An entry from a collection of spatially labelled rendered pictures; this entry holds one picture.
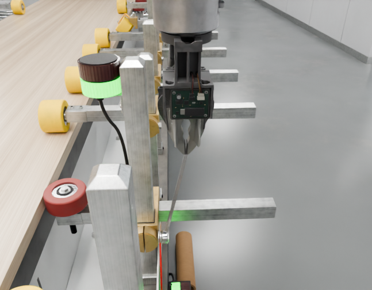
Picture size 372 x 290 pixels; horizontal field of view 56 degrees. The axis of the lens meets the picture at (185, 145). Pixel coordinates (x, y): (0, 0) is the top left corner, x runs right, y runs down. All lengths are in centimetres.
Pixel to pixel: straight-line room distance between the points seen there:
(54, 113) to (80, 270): 39
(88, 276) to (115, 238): 60
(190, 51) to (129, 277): 28
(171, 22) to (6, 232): 43
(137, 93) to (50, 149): 39
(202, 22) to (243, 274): 139
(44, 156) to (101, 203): 54
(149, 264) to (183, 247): 95
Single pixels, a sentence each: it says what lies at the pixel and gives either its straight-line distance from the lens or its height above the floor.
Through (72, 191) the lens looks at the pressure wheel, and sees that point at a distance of 71.
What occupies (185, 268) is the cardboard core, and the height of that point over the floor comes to 8.
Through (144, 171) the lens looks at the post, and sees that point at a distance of 59.
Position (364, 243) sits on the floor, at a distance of 202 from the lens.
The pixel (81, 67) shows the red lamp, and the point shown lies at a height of 117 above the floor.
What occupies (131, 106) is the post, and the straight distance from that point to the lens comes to 53.
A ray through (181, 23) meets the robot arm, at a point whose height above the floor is 123.
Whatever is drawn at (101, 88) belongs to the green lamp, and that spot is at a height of 114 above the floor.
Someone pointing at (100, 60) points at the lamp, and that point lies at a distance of 52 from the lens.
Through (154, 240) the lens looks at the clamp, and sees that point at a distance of 66.
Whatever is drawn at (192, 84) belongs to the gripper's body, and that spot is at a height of 115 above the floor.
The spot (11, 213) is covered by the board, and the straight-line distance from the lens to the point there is 70.
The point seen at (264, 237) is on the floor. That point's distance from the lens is 188.
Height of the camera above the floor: 133
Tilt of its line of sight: 31 degrees down
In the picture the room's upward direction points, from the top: straight up
